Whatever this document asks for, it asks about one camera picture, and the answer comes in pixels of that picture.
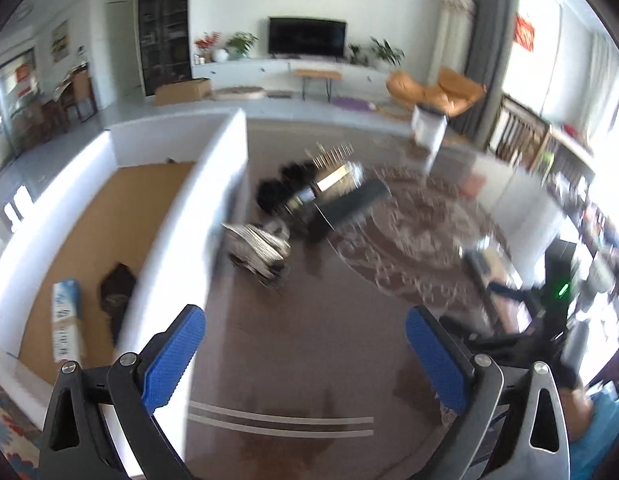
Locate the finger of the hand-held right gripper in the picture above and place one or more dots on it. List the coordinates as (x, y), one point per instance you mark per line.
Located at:
(499, 342)
(504, 287)

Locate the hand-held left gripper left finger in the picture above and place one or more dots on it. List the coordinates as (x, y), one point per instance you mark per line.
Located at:
(173, 357)

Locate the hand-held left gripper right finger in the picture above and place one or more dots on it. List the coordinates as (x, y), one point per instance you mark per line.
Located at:
(439, 365)

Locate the white cardboard container box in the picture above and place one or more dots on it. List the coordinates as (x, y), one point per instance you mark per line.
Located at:
(154, 195)

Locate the gold and blue cosmetic tube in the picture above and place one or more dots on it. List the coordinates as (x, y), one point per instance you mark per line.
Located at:
(334, 180)

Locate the person's right forearm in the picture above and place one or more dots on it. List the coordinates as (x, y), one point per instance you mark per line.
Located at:
(577, 412)

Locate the black pouch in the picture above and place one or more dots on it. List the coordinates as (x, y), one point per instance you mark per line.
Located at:
(117, 290)

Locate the blue and white medicine box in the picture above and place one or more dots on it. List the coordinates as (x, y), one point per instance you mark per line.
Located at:
(67, 320)

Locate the wooden slatted chair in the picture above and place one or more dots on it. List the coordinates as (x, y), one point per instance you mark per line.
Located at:
(519, 132)

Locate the clear jar with black lid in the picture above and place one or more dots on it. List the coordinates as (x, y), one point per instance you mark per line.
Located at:
(429, 127)

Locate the floral patterned cloth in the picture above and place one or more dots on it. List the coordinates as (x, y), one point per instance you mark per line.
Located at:
(9, 430)

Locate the black cloth bundle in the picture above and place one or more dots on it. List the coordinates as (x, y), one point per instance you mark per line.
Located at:
(277, 192)

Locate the orange lounge chair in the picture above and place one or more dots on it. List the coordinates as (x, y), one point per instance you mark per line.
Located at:
(454, 90)

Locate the grey curtain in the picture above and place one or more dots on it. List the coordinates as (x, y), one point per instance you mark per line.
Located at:
(489, 50)

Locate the purple floor mat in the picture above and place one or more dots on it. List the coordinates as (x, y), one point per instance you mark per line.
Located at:
(354, 105)

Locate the red window decoration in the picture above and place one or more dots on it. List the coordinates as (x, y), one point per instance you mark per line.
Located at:
(524, 31)

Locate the large leafy potted plant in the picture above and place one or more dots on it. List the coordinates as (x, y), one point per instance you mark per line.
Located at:
(387, 52)

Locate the white standing air conditioner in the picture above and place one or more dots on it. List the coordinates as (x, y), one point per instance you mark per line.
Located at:
(452, 30)

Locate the brown cardboard box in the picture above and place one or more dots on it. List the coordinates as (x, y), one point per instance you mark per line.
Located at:
(182, 91)

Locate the round floor cushion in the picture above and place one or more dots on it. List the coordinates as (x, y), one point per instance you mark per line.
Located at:
(239, 93)

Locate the small potted plant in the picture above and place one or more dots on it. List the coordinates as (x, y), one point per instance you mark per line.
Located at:
(354, 54)

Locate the wooden dining chairs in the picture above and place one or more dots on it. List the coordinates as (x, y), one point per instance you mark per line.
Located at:
(79, 92)

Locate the wooden bench with metal legs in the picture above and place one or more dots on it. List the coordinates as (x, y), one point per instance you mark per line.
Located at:
(317, 74)

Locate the white round vase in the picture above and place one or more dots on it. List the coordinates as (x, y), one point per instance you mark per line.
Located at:
(220, 55)

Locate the red flower plant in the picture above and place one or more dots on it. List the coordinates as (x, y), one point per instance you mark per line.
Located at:
(207, 42)

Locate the flat screen television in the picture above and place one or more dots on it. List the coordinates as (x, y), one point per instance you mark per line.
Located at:
(307, 36)

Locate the green potted plant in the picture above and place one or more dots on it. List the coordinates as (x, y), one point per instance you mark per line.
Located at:
(241, 44)

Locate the dark glass bookcase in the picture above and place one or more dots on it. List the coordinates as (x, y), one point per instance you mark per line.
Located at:
(164, 25)

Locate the framed wall painting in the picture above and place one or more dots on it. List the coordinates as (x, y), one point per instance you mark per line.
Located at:
(60, 41)

